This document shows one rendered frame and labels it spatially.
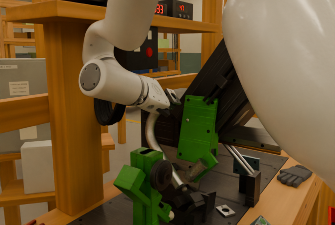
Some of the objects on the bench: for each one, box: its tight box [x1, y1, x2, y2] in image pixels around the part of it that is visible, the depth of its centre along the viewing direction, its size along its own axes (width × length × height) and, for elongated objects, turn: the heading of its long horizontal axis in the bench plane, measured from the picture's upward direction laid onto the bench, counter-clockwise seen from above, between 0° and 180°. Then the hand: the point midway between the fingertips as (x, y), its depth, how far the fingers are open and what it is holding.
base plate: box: [66, 143, 289, 225], centre depth 109 cm, size 42×110×2 cm
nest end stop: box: [183, 200, 205, 217], centre depth 87 cm, size 4×7×6 cm
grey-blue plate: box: [233, 154, 260, 194], centre depth 106 cm, size 10×2×14 cm
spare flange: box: [216, 205, 236, 218], centre depth 94 cm, size 6×4×1 cm
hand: (166, 101), depth 89 cm, fingers closed on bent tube, 3 cm apart
